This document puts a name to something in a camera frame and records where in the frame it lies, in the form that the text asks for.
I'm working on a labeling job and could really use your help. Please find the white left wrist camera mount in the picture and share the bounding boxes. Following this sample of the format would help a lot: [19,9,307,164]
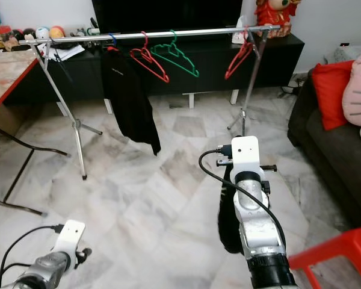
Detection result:
[53,220,87,256]

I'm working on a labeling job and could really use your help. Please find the black ribbed knit garment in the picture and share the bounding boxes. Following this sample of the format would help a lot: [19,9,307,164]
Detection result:
[217,167,244,253]

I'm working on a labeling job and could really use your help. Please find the silver metal clothes rack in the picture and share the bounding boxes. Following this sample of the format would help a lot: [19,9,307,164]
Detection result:
[18,25,274,181]

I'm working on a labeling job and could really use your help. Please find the pink plush toy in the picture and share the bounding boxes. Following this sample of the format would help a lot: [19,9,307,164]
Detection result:
[342,49,361,142]

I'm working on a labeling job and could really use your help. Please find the red cushion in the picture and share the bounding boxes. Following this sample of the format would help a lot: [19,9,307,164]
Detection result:
[311,60,356,131]

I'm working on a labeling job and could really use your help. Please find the green plastic hanger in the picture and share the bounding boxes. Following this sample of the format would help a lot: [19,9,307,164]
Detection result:
[150,29,200,78]

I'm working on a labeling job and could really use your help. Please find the dark grey sofa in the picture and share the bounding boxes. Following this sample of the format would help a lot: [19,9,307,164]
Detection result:
[288,45,361,228]

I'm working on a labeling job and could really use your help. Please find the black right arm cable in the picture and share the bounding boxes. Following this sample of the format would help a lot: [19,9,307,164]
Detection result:
[199,148,288,247]

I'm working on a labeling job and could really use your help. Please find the red doll figurine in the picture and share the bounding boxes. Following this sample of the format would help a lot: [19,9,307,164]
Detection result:
[255,0,301,38]

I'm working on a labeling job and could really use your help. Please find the orange egg figurine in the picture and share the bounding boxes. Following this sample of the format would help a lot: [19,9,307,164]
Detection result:
[50,25,66,40]

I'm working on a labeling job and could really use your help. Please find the black white-legged TV cabinet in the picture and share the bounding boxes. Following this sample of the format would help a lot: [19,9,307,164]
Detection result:
[24,31,304,115]

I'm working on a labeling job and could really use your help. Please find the marble-pattern folding table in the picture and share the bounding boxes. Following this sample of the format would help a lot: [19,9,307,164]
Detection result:
[0,54,70,217]

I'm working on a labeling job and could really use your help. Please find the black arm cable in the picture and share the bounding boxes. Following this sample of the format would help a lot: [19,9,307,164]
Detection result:
[0,225,64,289]
[199,148,288,247]

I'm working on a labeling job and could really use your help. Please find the red plastic stool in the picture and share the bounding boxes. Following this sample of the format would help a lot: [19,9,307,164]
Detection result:
[289,226,361,289]

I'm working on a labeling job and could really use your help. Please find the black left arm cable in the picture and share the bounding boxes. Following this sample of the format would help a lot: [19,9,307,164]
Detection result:
[0,225,64,289]

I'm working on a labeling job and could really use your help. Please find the black flat television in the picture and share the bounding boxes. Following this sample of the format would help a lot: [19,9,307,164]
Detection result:
[91,0,243,34]

